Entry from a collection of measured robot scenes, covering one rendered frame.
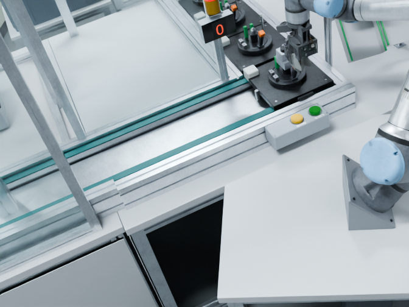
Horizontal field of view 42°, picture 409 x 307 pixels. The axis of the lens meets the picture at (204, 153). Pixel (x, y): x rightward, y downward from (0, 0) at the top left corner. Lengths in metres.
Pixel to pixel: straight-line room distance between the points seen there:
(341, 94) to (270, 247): 0.62
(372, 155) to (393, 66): 0.84
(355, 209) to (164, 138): 0.73
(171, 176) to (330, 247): 0.56
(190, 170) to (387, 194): 0.63
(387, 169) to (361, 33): 0.77
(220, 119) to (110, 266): 0.64
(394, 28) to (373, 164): 0.81
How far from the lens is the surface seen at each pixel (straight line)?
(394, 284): 1.52
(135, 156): 1.87
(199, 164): 1.77
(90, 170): 1.89
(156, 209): 1.76
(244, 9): 2.41
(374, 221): 1.59
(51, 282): 1.86
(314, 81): 1.94
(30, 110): 1.43
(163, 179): 1.75
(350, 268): 1.54
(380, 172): 1.38
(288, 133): 1.76
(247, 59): 2.08
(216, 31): 1.85
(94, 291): 1.96
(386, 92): 2.05
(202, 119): 1.93
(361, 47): 2.00
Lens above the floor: 2.16
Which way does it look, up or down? 44 degrees down
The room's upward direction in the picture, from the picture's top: 15 degrees counter-clockwise
